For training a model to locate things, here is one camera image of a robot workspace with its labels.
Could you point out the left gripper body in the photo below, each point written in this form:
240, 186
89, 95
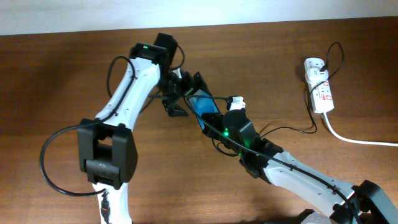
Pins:
176, 87

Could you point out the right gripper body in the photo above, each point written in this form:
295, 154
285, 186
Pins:
217, 129

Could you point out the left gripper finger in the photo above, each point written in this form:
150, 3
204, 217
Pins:
173, 109
200, 84

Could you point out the blue Galaxy smartphone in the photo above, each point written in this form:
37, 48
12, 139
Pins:
201, 104

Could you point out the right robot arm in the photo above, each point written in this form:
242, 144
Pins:
336, 201

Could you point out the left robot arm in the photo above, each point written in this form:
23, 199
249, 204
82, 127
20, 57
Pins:
106, 147

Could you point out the white USB charger adapter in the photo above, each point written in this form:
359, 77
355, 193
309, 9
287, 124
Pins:
315, 75

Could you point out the white power strip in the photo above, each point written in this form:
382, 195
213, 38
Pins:
321, 97

